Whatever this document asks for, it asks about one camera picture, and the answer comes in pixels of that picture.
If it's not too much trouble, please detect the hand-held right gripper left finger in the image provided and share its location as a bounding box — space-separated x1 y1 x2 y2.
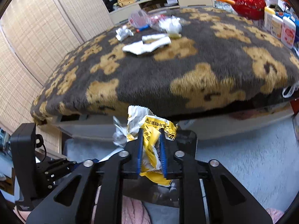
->
26 128 144 224

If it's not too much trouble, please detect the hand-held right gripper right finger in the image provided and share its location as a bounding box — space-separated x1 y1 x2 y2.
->
159 133 274 224

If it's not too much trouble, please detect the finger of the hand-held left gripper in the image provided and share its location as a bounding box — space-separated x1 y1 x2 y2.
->
35 157 78 190

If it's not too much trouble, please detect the yellow snack wrapper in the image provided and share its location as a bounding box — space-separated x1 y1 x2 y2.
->
113 105 178 186

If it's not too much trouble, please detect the white torn paper wrapper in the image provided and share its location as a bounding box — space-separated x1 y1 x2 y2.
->
122 37 172 56

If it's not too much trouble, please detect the white tissue piece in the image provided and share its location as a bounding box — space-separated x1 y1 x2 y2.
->
141 34 169 43

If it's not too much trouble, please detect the silver foil wrapper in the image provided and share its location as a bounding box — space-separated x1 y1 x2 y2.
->
115 26 134 42

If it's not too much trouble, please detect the white plastic bag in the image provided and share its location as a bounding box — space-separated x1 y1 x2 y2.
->
159 16 183 35

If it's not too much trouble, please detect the clear plastic bag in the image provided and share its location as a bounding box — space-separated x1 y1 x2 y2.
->
128 10 164 31

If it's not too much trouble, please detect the person's pink fleece clothing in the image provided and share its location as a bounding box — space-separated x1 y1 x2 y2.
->
92 191 152 224

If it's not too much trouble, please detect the grey bear print blanket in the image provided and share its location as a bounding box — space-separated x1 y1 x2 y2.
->
30 7 299 125

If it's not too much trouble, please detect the bamboo folding screen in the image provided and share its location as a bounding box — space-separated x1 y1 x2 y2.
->
0 0 115 136

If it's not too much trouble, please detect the small white bottle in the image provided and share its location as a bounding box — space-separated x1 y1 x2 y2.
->
271 15 284 39

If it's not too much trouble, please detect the yellow cap white bottle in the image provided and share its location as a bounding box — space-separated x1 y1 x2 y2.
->
264 7 277 32

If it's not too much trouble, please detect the red basket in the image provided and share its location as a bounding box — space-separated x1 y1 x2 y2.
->
232 0 267 20

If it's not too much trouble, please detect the white bottle red label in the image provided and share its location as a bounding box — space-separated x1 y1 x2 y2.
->
280 16 297 49

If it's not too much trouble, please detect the white table frame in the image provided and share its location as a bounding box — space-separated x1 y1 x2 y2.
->
57 107 295 141

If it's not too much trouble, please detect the white plastic bag handle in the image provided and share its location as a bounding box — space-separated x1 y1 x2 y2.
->
282 85 299 98

